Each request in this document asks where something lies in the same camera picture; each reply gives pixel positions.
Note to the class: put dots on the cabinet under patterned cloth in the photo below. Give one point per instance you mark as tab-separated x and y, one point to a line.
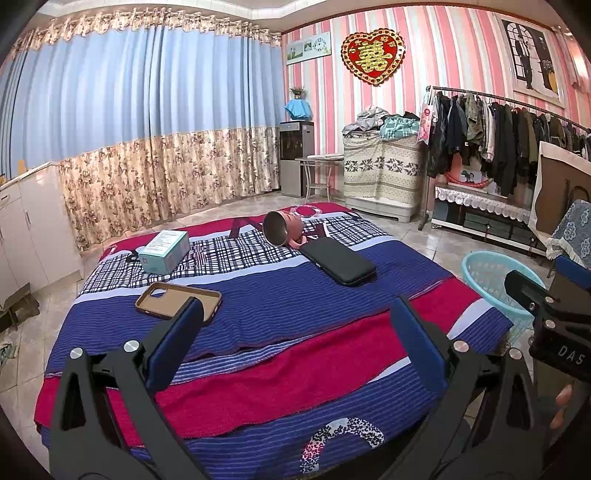
383	175

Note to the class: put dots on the grey water dispenser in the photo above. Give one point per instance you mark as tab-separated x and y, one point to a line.
295	161

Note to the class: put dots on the brown phone case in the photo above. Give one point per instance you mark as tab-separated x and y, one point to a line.
159	305

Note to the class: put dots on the bed with striped blanket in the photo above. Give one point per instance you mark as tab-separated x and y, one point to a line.
300	360

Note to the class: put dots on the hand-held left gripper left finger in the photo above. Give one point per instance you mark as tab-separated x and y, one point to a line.
178	337

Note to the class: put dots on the white framed brown board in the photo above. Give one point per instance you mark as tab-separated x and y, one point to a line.
554	194

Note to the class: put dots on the crumpled floor cloth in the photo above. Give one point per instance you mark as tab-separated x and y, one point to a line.
7	355

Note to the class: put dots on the pink cup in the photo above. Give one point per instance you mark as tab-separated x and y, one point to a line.
288	226

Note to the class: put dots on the pink hanging bag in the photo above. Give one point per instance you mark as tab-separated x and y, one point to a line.
425	120

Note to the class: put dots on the metal clothes rack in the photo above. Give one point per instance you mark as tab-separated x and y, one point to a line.
489	96

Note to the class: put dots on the person's right hand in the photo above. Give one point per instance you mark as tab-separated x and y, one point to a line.
562	406

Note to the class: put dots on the blue patterned fringed cloth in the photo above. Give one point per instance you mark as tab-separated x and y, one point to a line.
570	230

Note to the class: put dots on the small potted plant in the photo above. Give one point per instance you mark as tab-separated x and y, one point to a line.
298	92

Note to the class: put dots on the small black object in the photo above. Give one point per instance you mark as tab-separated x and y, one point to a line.
132	256

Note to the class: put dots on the blue and floral curtain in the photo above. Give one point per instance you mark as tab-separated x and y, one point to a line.
138	101

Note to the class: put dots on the red heart wall decoration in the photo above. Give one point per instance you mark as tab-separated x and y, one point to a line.
373	55

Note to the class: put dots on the light blue plastic basket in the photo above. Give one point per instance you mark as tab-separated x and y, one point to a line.
489	277

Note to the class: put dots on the white cabinet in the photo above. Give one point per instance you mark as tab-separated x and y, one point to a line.
37	230

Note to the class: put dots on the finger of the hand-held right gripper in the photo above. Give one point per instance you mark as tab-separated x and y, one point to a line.
572	273
524	290

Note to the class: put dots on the window silhouette wall poster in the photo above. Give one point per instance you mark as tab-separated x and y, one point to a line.
531	60

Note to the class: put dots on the landscape wall picture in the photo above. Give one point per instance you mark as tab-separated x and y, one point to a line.
308	47

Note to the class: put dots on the pile of clothes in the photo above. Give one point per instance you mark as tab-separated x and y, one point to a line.
381	123

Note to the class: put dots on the low glass tv stand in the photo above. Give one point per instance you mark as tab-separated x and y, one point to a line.
485	230

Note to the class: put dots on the low wooden stool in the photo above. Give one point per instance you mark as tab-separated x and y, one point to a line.
18	304

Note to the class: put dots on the black wallet case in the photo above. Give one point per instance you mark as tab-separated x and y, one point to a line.
339	263

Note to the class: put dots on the blue cloth cover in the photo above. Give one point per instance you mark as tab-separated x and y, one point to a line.
298	109

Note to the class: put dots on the small metal table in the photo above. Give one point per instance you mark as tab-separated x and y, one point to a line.
318	161

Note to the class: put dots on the teal cardboard box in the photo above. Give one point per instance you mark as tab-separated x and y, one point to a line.
164	251

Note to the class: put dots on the white lace cloth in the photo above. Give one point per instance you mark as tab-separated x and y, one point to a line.
485	203

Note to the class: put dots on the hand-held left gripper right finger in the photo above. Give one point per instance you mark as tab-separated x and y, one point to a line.
415	346

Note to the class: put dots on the row of hanging clothes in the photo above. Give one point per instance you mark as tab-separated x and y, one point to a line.
498	134

